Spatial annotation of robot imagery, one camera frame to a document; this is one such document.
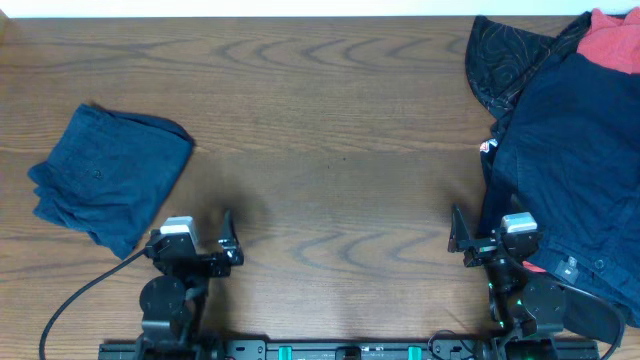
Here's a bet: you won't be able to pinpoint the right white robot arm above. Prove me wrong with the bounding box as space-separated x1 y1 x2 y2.
448 205 566 359

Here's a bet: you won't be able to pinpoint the dark blue shorts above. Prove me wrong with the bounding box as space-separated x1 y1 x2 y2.
28 105 195 259

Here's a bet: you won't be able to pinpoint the red garment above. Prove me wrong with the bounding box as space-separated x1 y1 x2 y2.
577 7 640 74

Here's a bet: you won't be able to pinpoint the navy blue button shirt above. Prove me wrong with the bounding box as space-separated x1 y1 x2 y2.
477 54 639 327

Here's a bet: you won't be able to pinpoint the black mounting rail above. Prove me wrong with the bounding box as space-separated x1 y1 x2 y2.
97 331 600 360

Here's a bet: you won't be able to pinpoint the black patterned garment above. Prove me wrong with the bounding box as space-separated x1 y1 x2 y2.
465 12 591 121

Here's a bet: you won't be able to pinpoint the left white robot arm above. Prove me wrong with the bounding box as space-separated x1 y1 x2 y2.
136 210 244 360

